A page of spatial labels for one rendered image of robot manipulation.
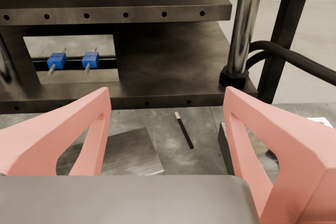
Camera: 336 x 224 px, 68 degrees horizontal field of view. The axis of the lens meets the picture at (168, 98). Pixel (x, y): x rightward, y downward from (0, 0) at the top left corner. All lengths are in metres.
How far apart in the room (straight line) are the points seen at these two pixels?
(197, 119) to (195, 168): 0.17
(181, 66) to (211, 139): 0.39
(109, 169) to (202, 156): 0.24
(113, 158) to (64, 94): 0.45
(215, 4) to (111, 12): 0.31
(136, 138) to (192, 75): 0.47
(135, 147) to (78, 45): 0.46
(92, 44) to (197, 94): 0.37
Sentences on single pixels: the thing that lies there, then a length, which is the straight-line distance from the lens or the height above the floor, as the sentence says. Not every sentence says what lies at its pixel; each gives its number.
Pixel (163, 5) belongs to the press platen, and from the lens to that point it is 0.78.
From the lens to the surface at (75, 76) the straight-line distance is 0.91.
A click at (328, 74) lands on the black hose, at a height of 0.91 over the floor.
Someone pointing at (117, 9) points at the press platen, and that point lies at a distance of 0.79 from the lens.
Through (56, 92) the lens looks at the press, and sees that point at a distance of 0.90.
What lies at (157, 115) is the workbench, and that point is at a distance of 0.71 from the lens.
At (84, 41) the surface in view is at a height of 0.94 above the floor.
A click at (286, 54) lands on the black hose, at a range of 0.81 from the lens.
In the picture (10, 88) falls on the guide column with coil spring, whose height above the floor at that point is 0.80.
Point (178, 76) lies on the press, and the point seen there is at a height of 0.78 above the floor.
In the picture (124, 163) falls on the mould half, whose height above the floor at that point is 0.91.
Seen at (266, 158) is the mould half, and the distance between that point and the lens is 0.46.
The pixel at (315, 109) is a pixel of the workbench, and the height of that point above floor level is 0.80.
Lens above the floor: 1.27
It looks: 38 degrees down
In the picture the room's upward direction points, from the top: straight up
